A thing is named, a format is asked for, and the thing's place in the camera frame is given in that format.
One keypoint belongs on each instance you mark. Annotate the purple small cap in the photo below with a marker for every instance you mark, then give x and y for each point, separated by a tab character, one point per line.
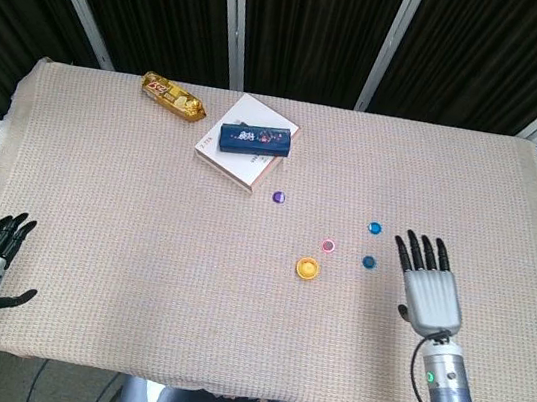
278	197

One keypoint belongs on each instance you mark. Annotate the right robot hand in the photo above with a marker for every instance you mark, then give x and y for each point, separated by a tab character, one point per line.
430	301

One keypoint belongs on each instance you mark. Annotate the white thick book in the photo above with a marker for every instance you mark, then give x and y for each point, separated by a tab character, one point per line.
233	168

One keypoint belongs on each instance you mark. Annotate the gold foil snack packet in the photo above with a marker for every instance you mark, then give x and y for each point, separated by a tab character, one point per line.
173	97

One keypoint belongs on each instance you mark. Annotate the yellow cap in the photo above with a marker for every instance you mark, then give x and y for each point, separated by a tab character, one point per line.
298	271

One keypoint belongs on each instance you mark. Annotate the blue printed pencil case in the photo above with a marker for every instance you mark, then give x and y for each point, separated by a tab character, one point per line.
255	139

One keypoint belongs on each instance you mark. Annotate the beige woven tablecloth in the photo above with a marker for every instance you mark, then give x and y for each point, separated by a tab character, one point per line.
141	242

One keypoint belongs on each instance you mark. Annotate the black pleated curtain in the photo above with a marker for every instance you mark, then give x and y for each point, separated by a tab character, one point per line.
320	27

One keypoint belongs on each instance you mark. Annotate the dark blue small cap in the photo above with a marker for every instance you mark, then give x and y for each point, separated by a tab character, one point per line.
369	262

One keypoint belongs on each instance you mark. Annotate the pink small cap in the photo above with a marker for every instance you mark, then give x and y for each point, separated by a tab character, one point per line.
328	246

